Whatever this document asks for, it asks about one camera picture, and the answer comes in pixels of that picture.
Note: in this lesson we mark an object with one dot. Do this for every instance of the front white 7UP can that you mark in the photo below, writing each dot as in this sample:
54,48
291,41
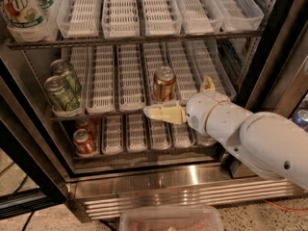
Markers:
23,14

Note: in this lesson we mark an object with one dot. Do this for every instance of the middle wire shelf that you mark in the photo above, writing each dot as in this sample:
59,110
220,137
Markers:
71,117

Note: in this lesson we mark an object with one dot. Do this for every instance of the rear red soda can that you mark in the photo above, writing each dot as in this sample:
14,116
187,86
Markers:
87,123

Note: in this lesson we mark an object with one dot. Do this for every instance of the red soda can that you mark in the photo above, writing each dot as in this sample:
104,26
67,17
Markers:
87,123
84,142

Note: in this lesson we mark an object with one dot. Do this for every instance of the clear water bottle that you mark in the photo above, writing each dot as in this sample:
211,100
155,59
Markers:
205,140

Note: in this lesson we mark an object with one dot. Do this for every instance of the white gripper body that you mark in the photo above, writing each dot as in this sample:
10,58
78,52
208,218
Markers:
201,109

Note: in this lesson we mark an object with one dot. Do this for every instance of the rear green soda can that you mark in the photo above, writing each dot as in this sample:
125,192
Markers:
65,69

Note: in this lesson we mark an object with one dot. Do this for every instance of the stainless steel fridge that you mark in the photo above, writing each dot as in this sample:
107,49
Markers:
268,74

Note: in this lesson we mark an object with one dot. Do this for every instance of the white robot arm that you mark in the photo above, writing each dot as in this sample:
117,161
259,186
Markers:
269,144

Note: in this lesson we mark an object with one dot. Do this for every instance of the top wire shelf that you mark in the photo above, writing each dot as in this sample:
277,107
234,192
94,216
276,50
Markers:
97,41

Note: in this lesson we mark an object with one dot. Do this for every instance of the front red soda can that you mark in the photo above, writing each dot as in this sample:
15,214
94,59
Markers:
84,142

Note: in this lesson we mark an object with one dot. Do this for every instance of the green soda can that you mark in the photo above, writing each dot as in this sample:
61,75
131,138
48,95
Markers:
65,69
61,94

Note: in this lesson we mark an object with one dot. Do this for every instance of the black fridge door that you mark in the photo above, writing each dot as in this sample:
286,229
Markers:
23,143

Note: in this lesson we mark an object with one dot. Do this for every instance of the orange soda can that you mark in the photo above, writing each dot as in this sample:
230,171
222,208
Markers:
164,84

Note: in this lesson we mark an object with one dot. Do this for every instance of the clear plastic container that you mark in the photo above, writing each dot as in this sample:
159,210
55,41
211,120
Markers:
171,218

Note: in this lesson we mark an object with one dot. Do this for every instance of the front green soda can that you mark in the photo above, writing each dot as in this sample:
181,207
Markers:
61,94

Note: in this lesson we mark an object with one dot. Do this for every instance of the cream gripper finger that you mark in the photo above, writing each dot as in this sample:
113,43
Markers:
207,84
170,112

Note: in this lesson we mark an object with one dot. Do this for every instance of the blue soda can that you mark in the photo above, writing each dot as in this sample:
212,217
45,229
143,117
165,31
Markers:
300,117

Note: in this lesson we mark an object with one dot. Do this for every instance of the wire shelf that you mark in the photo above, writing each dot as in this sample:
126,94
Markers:
71,117
97,41

